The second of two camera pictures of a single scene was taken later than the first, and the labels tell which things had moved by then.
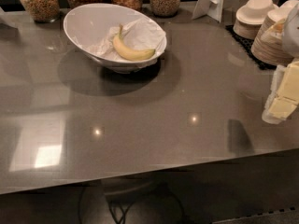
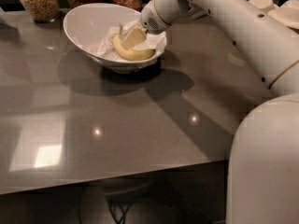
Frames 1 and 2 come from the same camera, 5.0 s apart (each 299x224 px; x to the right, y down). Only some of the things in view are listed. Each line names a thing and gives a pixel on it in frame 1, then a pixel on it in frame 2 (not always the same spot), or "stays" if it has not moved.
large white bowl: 115,36 stays
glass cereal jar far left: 40,1 stays
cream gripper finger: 289,86 to 134,39
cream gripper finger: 282,107 to 135,27
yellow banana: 128,51 stays
